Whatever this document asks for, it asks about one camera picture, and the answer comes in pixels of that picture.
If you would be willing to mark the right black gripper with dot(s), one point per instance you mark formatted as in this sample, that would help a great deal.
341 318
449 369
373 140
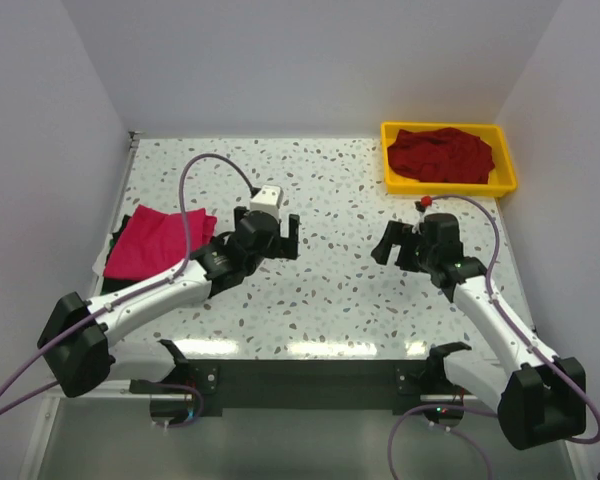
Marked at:
406 250

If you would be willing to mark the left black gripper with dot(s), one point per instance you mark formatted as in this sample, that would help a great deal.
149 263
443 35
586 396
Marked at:
278 245

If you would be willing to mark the pink t shirt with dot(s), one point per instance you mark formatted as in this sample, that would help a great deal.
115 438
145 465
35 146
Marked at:
165 241

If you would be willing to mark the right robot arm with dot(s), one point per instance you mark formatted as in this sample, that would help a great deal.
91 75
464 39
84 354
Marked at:
533 392

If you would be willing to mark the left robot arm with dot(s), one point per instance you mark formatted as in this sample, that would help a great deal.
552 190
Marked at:
83 340

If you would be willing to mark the dark red t shirt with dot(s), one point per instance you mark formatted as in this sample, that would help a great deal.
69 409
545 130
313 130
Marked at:
446 155

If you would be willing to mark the yellow plastic bin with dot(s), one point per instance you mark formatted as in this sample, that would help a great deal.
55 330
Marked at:
502 179

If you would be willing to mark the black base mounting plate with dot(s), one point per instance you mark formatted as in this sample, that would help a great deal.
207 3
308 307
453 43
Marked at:
389 385

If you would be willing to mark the folded black t shirt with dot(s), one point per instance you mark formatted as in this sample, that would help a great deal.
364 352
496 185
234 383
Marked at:
128 264

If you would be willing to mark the white folded t shirt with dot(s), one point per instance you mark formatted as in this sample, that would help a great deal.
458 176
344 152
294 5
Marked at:
100 262

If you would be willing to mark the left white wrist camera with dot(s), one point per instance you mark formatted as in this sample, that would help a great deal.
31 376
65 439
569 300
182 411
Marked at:
268 199

